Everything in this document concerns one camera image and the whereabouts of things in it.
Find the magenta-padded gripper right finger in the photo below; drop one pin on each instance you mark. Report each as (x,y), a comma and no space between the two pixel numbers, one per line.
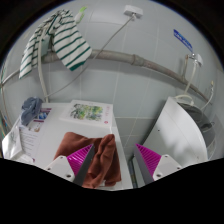
(165,165)

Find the blue wall sign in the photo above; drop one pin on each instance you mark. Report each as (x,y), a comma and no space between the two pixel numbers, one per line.
(182,40)

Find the small plant painting print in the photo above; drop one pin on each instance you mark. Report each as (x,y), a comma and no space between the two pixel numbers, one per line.
(86,111)

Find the white wall socket box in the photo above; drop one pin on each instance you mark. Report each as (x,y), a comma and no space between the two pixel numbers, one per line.
(133,11)

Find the brown towel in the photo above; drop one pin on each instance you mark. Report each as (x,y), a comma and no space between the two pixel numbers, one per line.
(105,156)

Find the metal wall faucet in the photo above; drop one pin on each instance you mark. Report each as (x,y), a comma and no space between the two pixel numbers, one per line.
(195,58)

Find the large plant painting print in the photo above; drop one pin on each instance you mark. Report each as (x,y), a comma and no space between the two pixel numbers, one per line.
(11,143)

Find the green white striped garment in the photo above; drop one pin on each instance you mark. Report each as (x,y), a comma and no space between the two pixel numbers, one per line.
(68,43)

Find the crumpled blue-grey cloth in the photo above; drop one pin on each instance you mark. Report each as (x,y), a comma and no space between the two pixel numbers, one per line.
(30,108)

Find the white upright pipe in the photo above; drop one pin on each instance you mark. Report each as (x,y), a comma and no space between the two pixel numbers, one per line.
(40,73)

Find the grey wall pipe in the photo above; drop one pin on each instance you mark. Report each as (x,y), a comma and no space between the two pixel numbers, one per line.
(133,60)

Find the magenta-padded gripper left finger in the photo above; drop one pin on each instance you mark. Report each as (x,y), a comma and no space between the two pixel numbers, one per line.
(61,166)

